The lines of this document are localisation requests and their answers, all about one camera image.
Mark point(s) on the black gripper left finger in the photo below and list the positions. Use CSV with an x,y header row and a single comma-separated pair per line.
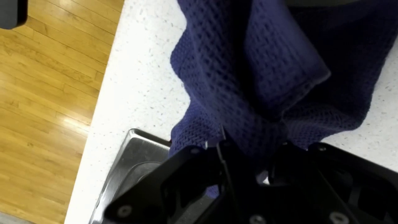
x,y
202,181

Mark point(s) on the blue waffle towel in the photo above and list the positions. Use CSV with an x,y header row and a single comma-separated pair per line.
x,y
265,73

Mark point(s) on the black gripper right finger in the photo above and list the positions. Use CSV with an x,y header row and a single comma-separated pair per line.
x,y
325,185

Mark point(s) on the stainless steel sink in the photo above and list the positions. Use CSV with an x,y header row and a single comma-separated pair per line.
x,y
140,153

